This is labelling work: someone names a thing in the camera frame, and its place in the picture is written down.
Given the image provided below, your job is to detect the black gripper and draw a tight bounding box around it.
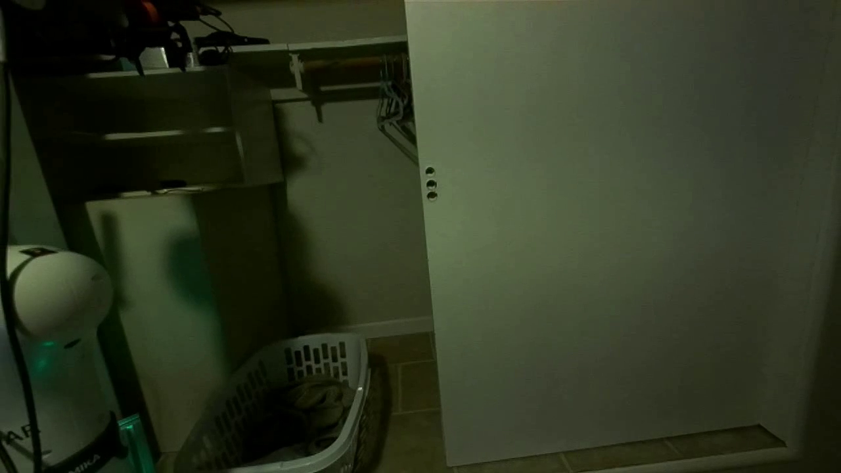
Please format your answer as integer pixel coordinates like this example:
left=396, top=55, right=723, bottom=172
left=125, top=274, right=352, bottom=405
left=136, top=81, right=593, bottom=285
left=107, top=0, right=195, bottom=60

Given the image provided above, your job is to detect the white closet shelf unit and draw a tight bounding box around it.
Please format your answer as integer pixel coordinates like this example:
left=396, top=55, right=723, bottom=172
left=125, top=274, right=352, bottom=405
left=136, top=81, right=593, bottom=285
left=15, top=31, right=412, bottom=457

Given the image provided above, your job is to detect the dark clothes pile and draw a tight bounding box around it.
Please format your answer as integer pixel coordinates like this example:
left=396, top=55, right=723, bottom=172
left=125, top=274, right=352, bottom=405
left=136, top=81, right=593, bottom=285
left=247, top=376, right=358, bottom=466

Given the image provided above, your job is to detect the teal plastic object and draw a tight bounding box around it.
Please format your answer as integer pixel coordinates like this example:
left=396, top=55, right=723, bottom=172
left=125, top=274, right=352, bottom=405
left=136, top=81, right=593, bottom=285
left=112, top=411, right=162, bottom=473

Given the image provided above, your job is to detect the white plastic laundry basket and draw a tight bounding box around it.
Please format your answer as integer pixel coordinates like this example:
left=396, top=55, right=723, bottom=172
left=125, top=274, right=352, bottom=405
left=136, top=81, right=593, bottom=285
left=168, top=331, right=375, bottom=473

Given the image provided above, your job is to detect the white closet door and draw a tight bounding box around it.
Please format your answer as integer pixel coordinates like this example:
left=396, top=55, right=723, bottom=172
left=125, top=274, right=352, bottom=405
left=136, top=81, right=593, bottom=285
left=401, top=0, right=841, bottom=470

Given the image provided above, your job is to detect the white closet rod bracket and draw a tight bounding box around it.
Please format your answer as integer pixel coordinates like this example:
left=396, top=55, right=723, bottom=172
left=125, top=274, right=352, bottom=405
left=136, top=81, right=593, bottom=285
left=284, top=50, right=310, bottom=97

